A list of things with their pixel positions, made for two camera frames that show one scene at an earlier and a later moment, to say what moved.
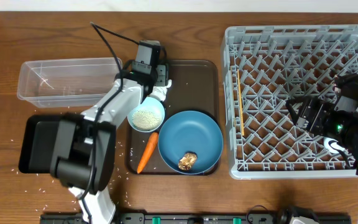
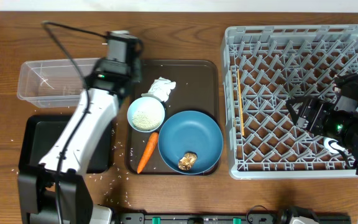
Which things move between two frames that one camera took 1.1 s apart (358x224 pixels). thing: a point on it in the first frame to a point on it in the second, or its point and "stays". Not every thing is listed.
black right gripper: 323,110 stays
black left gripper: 165,72 to 138,68
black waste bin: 40,145 stays
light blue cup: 335,145 stays
